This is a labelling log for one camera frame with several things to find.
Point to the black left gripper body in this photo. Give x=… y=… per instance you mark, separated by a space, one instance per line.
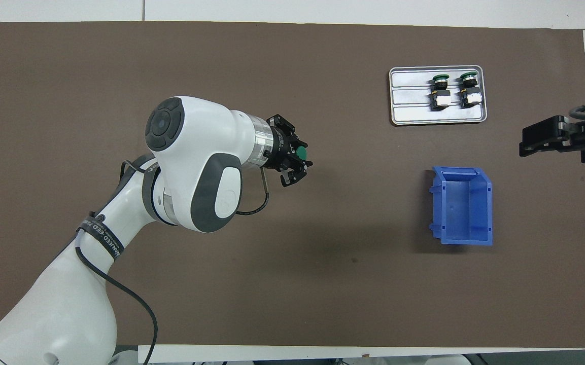
x=279 y=149

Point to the green push button switch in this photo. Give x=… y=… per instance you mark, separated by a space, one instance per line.
x=301 y=152
x=470 y=96
x=440 y=99

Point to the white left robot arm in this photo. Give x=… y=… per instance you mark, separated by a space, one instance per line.
x=196 y=152

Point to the blue plastic storage bin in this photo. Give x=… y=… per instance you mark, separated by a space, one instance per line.
x=462 y=208

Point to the grey metal tray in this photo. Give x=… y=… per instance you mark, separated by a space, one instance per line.
x=414 y=114

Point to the brown paper table mat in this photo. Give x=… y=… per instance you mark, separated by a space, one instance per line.
x=348 y=294

